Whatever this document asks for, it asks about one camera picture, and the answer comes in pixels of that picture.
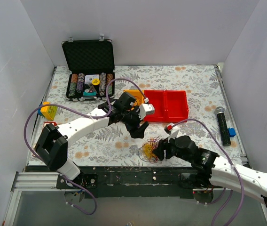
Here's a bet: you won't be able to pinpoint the yellow cable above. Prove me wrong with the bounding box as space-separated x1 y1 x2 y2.
137 143 159 162

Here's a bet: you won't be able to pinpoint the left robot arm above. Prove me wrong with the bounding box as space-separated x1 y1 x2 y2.
34 92 155 188

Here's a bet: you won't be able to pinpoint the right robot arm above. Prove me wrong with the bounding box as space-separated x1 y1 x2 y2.
153 136 267 208

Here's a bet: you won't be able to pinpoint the yellow plastic bin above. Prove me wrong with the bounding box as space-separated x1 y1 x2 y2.
123 89 144 106

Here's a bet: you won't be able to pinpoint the black orange chip stack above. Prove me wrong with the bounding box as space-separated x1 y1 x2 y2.
106 73 113 87

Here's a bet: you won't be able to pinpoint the triangular all in marker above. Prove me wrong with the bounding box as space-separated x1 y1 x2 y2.
88 85 96 93

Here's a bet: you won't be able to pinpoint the red bin left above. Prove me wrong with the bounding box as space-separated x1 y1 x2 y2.
144 90 167 123

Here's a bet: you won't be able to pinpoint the red bin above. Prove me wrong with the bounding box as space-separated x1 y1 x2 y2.
144 90 167 123
164 90 189 122

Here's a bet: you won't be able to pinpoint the red bin right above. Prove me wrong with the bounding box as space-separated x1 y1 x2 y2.
164 90 189 122

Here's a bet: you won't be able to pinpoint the yellow big blind button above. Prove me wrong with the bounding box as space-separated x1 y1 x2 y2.
92 79 100 86

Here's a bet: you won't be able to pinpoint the teal card holder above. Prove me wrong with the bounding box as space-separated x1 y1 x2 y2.
83 92 97 97

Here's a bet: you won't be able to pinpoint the white playing card deck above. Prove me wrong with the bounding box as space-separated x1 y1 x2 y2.
85 74 99 84

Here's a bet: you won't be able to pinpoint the purple chip stack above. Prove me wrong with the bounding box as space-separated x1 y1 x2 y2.
76 73 85 93

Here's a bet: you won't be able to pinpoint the black microphone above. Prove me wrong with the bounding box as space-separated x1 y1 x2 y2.
215 106 231 146

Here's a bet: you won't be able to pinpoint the small blue block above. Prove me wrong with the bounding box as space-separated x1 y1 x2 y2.
228 128 236 137

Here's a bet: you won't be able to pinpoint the green blue chip stack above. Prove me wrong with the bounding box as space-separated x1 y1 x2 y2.
68 87 76 97

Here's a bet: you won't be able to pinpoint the black poker chip case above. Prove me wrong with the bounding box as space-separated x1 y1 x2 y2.
62 37 115 101

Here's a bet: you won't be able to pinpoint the red white toy block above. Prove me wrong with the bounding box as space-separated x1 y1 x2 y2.
43 121 57 128

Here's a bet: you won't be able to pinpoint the yellow green toy block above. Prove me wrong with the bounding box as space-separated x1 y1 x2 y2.
38 105 58 121

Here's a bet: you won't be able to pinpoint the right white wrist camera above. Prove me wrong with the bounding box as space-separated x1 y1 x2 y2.
164 124 179 143

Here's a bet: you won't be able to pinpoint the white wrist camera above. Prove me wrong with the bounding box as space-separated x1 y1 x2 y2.
139 98 155 120
164 124 179 143

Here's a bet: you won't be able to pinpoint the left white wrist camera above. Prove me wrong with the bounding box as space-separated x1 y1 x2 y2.
139 98 155 120

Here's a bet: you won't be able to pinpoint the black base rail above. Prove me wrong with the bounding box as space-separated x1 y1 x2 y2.
25 166 216 200

